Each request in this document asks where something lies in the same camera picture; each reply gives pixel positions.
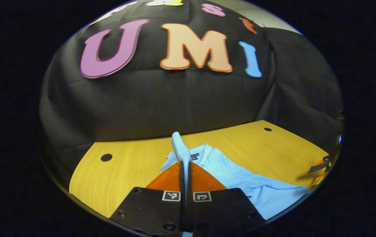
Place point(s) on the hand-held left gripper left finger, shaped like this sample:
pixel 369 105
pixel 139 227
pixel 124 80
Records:
pixel 151 214

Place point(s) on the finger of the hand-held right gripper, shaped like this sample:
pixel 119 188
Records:
pixel 318 167
pixel 319 180

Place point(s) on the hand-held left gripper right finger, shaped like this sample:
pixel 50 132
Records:
pixel 220 214

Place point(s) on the light blue T-shirt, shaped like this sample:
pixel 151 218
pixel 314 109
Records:
pixel 240 181

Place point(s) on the black backdrop cloth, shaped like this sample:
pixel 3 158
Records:
pixel 174 102

